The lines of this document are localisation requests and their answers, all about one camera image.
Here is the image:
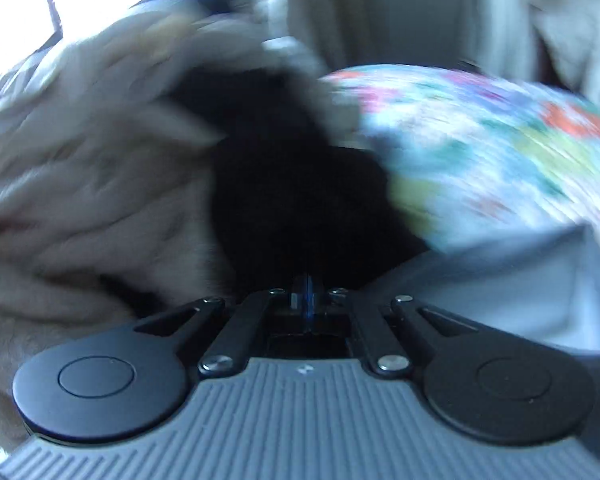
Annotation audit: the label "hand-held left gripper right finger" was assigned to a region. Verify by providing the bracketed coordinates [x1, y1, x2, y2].
[306, 275, 482, 377]

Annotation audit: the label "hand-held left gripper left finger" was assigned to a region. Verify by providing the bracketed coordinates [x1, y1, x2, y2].
[134, 275, 307, 377]

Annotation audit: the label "black garment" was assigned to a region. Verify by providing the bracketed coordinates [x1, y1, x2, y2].
[172, 67, 431, 292]

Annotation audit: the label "grey sweatshirt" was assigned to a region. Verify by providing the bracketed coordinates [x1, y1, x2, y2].
[364, 222, 600, 357]

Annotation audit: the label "cream fleece garment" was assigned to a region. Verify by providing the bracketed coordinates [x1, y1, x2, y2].
[0, 10, 327, 452]

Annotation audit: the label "floral quilt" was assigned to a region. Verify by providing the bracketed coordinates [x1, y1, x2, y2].
[319, 62, 600, 257]

